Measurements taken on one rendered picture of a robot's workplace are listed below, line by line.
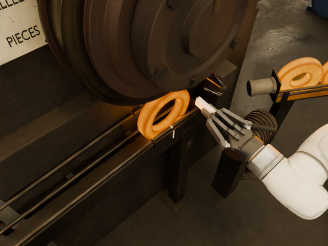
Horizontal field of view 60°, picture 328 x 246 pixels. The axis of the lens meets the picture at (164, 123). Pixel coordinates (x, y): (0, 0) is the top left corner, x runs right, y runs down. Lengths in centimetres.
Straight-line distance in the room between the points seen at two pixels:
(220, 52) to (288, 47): 184
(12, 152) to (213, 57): 48
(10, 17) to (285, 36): 221
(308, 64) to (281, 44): 141
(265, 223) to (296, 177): 80
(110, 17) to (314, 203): 62
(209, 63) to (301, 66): 50
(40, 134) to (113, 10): 38
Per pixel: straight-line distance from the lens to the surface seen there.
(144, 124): 78
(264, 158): 79
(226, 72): 91
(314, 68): 109
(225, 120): 85
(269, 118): 119
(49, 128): 72
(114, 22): 45
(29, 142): 72
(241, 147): 81
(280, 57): 233
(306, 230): 163
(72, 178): 85
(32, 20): 59
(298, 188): 79
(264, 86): 106
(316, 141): 85
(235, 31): 63
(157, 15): 42
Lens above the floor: 142
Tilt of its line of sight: 54 degrees down
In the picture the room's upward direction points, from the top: straight up
